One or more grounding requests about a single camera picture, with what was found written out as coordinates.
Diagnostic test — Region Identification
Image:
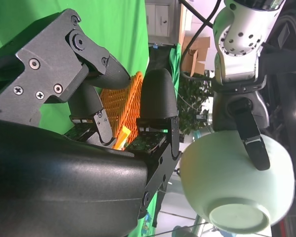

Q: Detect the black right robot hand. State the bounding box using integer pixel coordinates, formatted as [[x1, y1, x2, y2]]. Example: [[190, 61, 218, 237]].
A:
[[0, 8, 182, 237]]

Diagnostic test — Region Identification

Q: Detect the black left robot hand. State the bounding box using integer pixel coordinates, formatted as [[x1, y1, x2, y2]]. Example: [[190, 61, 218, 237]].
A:
[[213, 90, 271, 171]]

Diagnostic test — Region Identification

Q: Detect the grey-green bowl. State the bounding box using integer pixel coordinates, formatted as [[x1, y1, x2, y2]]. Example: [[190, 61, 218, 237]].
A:
[[180, 130, 296, 234]]

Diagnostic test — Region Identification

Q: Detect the yellow cake slice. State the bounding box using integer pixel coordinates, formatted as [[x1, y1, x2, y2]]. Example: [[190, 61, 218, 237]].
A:
[[112, 125, 131, 151]]

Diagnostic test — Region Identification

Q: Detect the orange wicker basket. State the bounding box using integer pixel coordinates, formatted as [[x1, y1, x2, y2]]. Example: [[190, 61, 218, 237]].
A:
[[99, 71, 144, 143]]

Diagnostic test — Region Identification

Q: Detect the green leafy plant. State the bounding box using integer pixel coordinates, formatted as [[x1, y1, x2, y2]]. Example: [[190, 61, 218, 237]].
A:
[[176, 73, 216, 136]]

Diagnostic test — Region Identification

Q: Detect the cardboard box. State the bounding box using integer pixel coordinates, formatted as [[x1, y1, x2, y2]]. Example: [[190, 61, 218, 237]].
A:
[[181, 36, 212, 77]]

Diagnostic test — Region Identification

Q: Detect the white cabinet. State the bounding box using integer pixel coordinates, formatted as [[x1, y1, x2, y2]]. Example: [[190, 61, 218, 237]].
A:
[[145, 0, 181, 45]]

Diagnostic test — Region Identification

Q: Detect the green tablecloth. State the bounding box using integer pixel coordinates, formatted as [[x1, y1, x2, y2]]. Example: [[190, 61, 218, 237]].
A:
[[0, 0, 150, 135]]

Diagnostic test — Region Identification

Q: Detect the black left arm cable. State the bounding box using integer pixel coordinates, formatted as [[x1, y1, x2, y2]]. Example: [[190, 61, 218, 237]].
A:
[[179, 0, 222, 79]]

